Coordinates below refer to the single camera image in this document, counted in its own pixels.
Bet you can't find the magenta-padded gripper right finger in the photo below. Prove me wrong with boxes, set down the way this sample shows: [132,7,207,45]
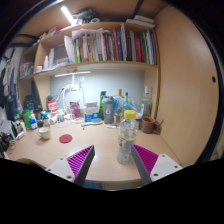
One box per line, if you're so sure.
[130,143,184,186]

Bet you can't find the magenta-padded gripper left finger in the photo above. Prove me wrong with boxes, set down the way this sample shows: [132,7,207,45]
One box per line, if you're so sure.
[44,144,96,187]

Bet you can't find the clear bottle with yellow cap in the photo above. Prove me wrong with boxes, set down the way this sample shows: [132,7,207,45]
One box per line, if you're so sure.
[116,109,140,166]

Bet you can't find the flat round red coaster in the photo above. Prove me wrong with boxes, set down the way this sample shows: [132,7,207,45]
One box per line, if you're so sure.
[58,133,74,145]

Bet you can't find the brown mug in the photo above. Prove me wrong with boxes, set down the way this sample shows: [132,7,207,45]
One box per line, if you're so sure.
[141,116,157,135]

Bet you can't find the light blue hairbrush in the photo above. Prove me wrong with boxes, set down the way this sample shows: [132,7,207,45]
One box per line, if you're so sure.
[80,118,104,127]

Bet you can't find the cream ceramic mug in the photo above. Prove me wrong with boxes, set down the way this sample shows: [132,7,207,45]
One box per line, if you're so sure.
[36,125,52,141]

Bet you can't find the small white tube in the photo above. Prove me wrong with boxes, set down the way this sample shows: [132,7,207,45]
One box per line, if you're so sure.
[106,123,121,130]

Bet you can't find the magenta pouch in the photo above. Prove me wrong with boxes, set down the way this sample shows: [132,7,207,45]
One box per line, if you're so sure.
[68,101,82,120]

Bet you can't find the clear glass bottle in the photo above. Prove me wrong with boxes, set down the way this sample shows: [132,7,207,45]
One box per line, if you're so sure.
[141,85,154,118]

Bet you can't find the grey shaker bottle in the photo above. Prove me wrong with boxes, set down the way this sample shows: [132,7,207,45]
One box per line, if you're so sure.
[101,95,116,125]

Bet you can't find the white bottle with blue label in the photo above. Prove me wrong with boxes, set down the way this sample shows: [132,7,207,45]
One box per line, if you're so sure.
[28,118,39,131]

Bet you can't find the red and white canister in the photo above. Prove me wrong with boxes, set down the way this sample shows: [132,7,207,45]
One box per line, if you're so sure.
[46,96,59,118]

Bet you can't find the tall green bottle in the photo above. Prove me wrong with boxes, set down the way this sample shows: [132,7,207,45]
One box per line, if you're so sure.
[98,90,107,120]

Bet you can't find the green plastic bottle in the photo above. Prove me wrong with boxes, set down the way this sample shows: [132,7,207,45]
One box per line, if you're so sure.
[22,109,33,131]

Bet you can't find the hanging dark clothes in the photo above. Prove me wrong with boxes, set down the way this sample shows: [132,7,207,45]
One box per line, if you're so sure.
[0,49,22,118]

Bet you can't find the wooden shelf unit with books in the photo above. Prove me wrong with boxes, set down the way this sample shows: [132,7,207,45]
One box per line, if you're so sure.
[17,5,161,101]

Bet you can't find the white cable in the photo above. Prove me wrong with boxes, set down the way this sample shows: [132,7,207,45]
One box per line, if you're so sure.
[58,85,84,123]

